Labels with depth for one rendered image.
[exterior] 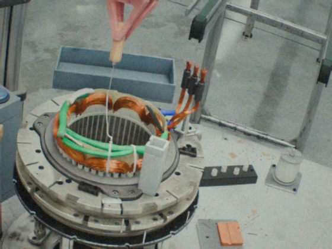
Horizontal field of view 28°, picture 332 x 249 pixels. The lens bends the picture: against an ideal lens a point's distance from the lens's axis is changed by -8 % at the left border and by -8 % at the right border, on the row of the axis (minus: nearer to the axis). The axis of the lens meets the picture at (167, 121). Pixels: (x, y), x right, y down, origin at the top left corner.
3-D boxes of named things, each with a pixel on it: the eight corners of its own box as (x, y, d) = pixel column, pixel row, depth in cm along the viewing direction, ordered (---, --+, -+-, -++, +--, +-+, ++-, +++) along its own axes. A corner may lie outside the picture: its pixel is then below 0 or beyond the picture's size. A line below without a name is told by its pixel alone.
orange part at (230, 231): (242, 246, 146) (243, 242, 146) (220, 246, 145) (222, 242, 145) (237, 224, 152) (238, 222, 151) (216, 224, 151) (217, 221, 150)
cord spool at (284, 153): (293, 188, 167) (301, 165, 163) (270, 181, 168) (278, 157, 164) (297, 174, 173) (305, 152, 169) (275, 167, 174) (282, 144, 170)
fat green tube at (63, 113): (62, 143, 108) (63, 133, 107) (41, 136, 109) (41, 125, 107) (95, 98, 120) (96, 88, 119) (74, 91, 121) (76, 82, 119)
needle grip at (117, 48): (121, 62, 105) (128, 24, 104) (109, 60, 105) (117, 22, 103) (120, 60, 107) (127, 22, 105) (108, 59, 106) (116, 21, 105)
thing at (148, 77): (152, 165, 167) (174, 58, 152) (153, 194, 158) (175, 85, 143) (49, 150, 165) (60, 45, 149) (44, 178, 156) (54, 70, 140)
